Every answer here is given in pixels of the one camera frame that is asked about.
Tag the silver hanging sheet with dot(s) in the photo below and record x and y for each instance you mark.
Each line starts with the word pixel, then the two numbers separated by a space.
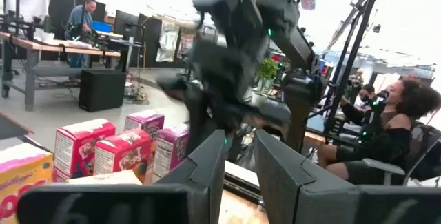
pixel 167 41

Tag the blue lit monitor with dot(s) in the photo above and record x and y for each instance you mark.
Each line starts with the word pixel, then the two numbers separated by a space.
pixel 101 27

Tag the small green plant in vase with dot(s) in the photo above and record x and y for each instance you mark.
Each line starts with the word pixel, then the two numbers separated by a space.
pixel 267 69

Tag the red Froot Loops cereal box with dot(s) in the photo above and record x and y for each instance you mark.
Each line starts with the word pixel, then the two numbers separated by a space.
pixel 120 155
pixel 77 148

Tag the black computer monitor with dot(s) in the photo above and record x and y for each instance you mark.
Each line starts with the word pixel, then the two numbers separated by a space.
pixel 125 24

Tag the yellow Corn Pops cereal box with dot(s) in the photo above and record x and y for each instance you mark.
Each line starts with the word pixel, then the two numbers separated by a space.
pixel 20 179

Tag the black stand pole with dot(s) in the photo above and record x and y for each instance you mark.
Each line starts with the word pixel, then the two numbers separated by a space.
pixel 351 55

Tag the grey office chair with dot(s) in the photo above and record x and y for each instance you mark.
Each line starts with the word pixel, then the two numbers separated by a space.
pixel 382 167

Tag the person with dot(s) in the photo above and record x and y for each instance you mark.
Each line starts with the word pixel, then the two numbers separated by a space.
pixel 77 19
pixel 367 91
pixel 379 144

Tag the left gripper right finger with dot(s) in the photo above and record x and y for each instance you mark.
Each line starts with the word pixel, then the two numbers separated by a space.
pixel 293 193

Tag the purple Raisin Bran cereal box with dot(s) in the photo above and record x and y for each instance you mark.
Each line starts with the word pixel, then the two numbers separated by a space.
pixel 170 148
pixel 144 122

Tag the black speaker box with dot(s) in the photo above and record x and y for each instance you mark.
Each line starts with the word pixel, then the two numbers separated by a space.
pixel 101 89

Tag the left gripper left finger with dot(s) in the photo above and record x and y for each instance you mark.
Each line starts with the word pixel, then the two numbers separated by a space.
pixel 193 189

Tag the wooden workbench with grey legs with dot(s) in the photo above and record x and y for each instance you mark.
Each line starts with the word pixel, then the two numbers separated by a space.
pixel 31 48

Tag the black partition panel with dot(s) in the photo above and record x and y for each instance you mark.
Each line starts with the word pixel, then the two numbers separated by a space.
pixel 150 39
pixel 60 7

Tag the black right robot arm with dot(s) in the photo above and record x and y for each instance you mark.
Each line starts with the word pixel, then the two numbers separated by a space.
pixel 296 45

